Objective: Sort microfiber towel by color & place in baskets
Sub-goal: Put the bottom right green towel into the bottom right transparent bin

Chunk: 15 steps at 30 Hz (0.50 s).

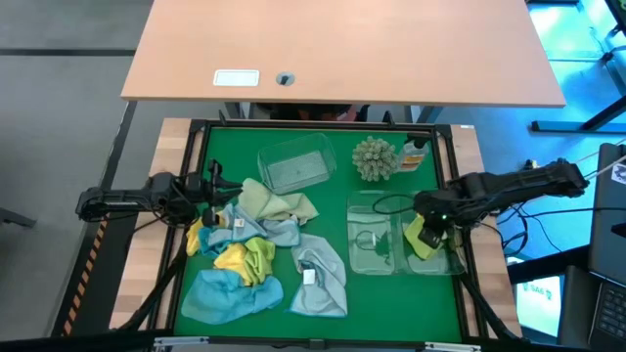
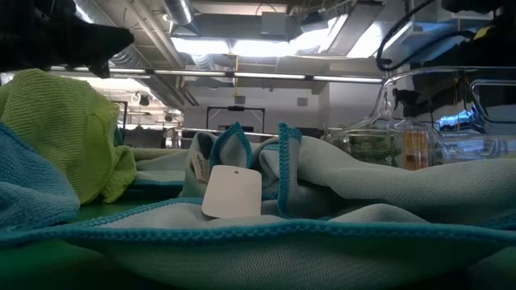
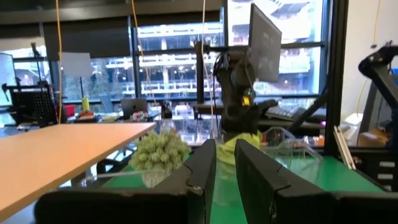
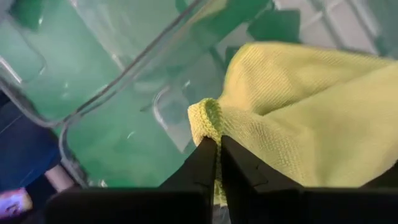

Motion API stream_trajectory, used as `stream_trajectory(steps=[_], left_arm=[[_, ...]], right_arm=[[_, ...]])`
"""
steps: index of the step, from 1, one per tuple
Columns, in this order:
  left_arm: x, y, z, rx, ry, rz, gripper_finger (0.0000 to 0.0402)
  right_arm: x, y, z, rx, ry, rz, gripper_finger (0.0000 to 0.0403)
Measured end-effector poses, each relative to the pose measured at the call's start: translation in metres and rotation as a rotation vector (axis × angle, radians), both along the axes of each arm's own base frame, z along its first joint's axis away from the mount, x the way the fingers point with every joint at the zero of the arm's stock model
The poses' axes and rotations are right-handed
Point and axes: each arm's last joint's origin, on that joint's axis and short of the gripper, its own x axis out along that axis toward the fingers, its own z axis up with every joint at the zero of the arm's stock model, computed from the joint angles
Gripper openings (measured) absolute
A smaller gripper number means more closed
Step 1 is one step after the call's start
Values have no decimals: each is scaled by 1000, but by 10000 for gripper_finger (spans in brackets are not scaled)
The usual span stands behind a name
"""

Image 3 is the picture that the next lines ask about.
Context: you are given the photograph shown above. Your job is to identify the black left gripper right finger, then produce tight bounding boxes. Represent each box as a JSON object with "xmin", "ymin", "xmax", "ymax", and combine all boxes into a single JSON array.
[{"xmin": 234, "ymin": 139, "xmax": 398, "ymax": 224}]

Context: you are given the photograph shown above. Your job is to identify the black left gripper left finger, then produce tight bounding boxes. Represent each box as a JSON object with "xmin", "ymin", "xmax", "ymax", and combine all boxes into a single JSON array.
[{"xmin": 34, "ymin": 139, "xmax": 217, "ymax": 224}]

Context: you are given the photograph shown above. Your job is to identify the yellow-green microfiber towel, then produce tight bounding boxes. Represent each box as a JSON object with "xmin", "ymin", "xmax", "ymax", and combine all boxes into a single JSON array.
[{"xmin": 216, "ymin": 130, "xmax": 263, "ymax": 166}]

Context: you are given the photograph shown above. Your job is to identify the dark office desk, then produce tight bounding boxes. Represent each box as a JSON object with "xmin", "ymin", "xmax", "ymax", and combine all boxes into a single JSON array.
[{"xmin": 190, "ymin": 98, "xmax": 328, "ymax": 130}]

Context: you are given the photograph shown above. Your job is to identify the black keyboard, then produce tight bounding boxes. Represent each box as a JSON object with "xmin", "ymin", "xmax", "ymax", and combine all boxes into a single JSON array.
[{"xmin": 265, "ymin": 104, "xmax": 308, "ymax": 121}]

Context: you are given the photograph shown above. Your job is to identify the green spiky ball plant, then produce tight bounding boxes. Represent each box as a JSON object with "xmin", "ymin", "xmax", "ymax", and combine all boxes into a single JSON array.
[{"xmin": 128, "ymin": 130, "xmax": 192, "ymax": 189}]

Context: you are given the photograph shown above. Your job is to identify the green table mat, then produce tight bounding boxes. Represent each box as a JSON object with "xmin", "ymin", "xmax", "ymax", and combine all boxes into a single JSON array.
[{"xmin": 102, "ymin": 154, "xmax": 386, "ymax": 224}]

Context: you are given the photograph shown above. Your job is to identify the clear plastic basket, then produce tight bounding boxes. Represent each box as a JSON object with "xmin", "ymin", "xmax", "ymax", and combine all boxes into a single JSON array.
[
  {"xmin": 81, "ymin": 169, "xmax": 171, "ymax": 189},
  {"xmin": 260, "ymin": 126, "xmax": 325, "ymax": 171}
]

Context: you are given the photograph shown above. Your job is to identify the black monitor stand pole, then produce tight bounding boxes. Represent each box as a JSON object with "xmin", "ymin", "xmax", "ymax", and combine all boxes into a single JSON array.
[{"xmin": 194, "ymin": 40, "xmax": 205, "ymax": 104}]

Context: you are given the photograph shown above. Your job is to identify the black computer monitor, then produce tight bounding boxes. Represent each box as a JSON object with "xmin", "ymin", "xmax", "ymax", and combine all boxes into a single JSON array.
[{"xmin": 248, "ymin": 2, "xmax": 283, "ymax": 83}]

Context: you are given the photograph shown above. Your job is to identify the pale wooden slats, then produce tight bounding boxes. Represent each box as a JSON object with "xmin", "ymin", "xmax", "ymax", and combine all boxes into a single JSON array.
[{"xmin": 333, "ymin": 124, "xmax": 357, "ymax": 170}]

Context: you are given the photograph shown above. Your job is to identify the silver laptop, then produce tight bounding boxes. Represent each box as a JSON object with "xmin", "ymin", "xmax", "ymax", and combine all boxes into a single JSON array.
[{"xmin": 120, "ymin": 98, "xmax": 149, "ymax": 119}]

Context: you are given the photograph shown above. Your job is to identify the white bin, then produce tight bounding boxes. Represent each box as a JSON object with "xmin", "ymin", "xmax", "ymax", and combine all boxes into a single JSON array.
[{"xmin": 341, "ymin": 113, "xmax": 364, "ymax": 141}]

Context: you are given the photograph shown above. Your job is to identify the black drawer cabinet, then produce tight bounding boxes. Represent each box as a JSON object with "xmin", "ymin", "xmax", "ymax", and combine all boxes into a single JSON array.
[{"xmin": 356, "ymin": 148, "xmax": 398, "ymax": 192}]

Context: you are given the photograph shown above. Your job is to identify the brown cardboard box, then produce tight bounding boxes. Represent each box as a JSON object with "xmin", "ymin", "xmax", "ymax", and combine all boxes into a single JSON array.
[{"xmin": 357, "ymin": 128, "xmax": 390, "ymax": 147}]

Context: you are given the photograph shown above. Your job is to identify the light wooden desk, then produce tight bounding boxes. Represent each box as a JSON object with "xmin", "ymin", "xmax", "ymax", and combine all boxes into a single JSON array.
[{"xmin": 0, "ymin": 122, "xmax": 157, "ymax": 222}]

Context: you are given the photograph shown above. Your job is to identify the yellow drink bottle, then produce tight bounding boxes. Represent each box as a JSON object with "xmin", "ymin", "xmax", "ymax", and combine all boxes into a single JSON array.
[{"xmin": 81, "ymin": 95, "xmax": 91, "ymax": 113}]

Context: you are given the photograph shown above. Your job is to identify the white paper sign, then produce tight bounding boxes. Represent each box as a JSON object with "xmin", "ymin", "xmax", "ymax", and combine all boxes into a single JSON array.
[{"xmin": 60, "ymin": 51, "xmax": 93, "ymax": 78}]

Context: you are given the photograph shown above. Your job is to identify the black perforated panel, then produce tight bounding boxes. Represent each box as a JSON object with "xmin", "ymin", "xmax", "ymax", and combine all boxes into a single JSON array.
[{"xmin": 10, "ymin": 83, "xmax": 59, "ymax": 126}]

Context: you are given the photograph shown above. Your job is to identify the black tripod stand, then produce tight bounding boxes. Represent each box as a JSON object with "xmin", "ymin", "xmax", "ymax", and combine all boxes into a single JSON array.
[{"xmin": 30, "ymin": 42, "xmax": 44, "ymax": 85}]

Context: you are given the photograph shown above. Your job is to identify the white hanging cable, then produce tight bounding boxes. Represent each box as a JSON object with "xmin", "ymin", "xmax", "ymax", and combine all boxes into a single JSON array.
[{"xmin": 200, "ymin": 0, "xmax": 216, "ymax": 138}]

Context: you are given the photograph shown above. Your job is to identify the black aluminium rig frame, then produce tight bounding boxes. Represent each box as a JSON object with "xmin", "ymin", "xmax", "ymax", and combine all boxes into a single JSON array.
[{"xmin": 288, "ymin": 0, "xmax": 349, "ymax": 157}]

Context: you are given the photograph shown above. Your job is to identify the yellow hanging cable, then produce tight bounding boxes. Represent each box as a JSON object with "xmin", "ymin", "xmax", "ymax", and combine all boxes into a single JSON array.
[
  {"xmin": 55, "ymin": 0, "xmax": 63, "ymax": 124},
  {"xmin": 129, "ymin": 0, "xmax": 160, "ymax": 110}
]

